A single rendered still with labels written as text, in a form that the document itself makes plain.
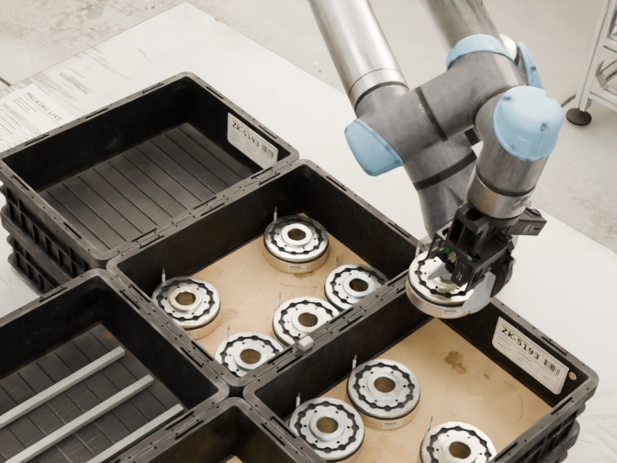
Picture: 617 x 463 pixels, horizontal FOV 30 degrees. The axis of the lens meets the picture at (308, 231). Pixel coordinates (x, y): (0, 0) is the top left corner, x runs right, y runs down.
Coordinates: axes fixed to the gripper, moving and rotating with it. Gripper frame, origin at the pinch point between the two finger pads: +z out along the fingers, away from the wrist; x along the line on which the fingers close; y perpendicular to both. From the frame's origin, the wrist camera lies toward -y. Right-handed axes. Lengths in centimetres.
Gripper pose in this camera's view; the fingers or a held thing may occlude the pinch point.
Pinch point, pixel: (464, 291)
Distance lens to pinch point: 157.3
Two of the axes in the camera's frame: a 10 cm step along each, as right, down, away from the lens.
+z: -1.6, 6.5, 7.4
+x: 6.7, 6.2, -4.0
